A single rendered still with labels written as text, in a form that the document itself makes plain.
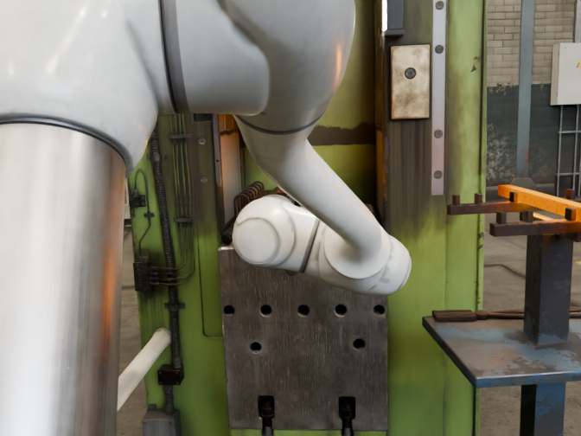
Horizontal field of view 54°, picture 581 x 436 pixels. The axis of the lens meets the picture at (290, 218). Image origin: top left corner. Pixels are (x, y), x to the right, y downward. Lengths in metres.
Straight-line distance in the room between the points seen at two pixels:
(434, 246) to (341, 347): 0.36
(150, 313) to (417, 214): 0.76
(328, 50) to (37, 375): 0.27
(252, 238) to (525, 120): 7.36
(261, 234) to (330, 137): 0.96
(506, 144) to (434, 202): 6.56
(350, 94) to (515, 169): 6.42
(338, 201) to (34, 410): 0.49
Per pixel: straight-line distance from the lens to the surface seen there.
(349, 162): 1.80
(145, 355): 1.48
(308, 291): 1.31
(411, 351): 1.59
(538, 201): 1.19
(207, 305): 1.58
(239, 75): 0.40
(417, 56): 1.45
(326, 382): 1.39
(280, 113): 0.46
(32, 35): 0.38
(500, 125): 7.97
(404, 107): 1.44
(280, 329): 1.35
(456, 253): 1.53
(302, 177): 0.65
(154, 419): 1.69
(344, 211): 0.73
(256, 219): 0.87
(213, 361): 1.63
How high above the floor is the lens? 1.21
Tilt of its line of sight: 10 degrees down
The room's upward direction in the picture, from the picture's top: 2 degrees counter-clockwise
